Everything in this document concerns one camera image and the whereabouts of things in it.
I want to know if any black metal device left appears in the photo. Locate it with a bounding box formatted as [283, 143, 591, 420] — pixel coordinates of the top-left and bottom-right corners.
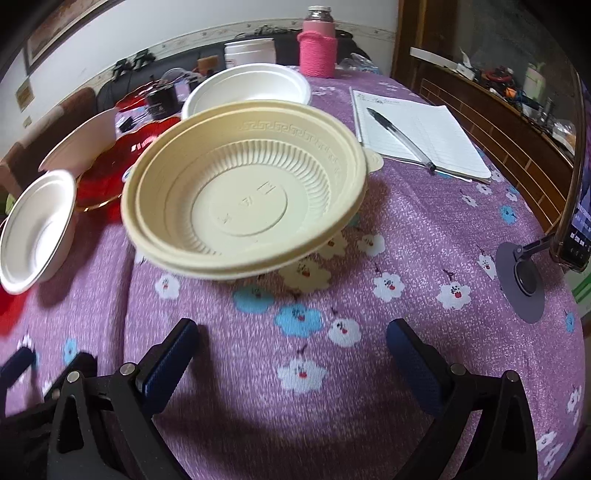
[145, 84, 181, 120]

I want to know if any deep white paper bowl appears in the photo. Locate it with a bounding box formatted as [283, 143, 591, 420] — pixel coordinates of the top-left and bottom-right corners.
[38, 108, 118, 178]

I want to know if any beige plastic bowl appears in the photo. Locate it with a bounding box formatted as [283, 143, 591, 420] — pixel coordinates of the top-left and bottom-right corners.
[120, 100, 384, 280]

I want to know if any white plastic jar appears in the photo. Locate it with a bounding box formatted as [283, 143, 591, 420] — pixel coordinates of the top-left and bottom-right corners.
[224, 38, 276, 68]

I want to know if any framed horse painting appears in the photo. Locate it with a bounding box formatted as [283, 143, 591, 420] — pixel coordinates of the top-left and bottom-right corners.
[23, 0, 121, 75]

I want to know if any wooden sideboard with clutter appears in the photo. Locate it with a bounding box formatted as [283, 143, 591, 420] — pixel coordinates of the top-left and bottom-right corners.
[391, 1, 578, 232]

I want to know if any purple floral tablecloth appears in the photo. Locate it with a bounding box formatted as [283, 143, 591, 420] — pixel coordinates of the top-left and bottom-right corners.
[0, 65, 587, 480]

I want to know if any phone on round stand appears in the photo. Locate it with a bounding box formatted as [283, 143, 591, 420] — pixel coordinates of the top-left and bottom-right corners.
[495, 77, 590, 324]

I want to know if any black leather sofa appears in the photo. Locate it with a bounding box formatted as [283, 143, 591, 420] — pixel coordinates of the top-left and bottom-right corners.
[95, 28, 371, 112]

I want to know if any wide white paper bowl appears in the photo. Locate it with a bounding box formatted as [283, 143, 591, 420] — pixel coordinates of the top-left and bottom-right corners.
[181, 63, 311, 120]

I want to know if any small white paper bowl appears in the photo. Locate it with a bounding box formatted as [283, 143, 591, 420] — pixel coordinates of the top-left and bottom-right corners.
[1, 170, 77, 295]

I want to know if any white lined notebook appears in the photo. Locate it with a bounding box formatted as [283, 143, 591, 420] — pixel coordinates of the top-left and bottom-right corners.
[352, 90, 492, 183]

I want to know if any black ballpoint pen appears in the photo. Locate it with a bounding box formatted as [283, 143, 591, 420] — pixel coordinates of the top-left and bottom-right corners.
[367, 108, 436, 173]

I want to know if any pink sleeved thermos bottle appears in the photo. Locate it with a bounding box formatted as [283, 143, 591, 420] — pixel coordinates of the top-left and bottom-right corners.
[297, 5, 338, 78]

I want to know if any black bottle with cork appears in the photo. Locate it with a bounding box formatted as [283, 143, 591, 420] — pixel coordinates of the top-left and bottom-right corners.
[193, 55, 219, 78]

